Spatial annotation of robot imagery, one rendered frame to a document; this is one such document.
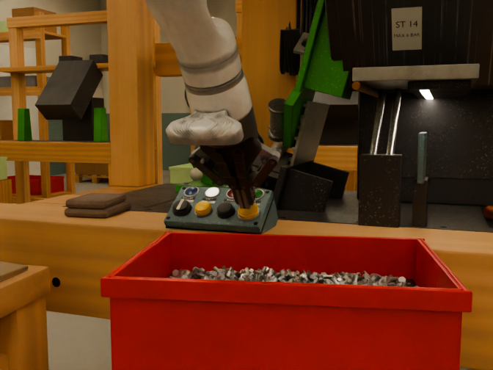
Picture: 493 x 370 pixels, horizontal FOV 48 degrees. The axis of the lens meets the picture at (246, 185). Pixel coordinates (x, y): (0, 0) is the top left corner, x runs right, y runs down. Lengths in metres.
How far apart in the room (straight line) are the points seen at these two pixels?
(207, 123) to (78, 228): 0.35
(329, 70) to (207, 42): 0.41
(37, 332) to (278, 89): 0.81
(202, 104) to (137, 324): 0.26
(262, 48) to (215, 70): 0.78
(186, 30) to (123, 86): 0.97
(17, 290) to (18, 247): 0.20
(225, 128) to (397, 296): 0.26
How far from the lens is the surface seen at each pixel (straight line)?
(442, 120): 1.12
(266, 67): 1.39
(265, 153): 0.71
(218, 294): 0.49
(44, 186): 6.39
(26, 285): 0.82
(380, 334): 0.50
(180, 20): 0.59
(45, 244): 0.95
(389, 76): 0.78
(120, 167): 1.57
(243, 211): 0.78
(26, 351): 0.85
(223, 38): 0.62
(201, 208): 0.81
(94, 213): 0.94
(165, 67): 1.60
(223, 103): 0.65
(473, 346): 0.77
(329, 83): 0.98
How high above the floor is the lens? 1.06
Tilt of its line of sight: 6 degrees down
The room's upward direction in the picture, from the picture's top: straight up
